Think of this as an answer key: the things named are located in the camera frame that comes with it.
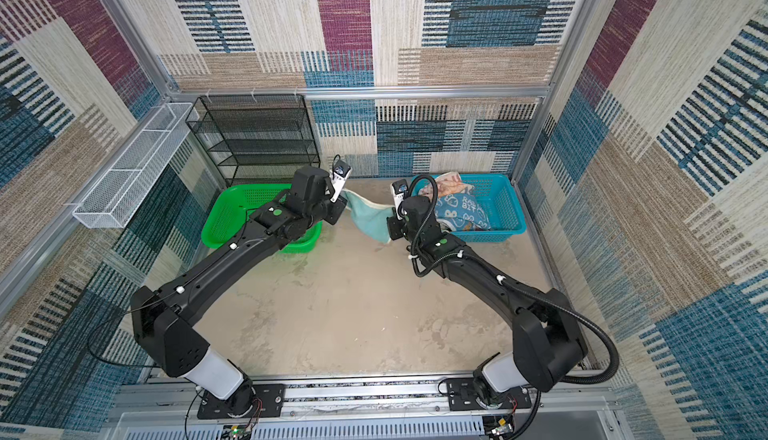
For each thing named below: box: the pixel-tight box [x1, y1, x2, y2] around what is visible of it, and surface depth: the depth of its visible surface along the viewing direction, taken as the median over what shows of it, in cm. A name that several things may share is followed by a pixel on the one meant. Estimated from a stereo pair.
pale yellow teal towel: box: [341, 189, 395, 243], surface depth 84 cm
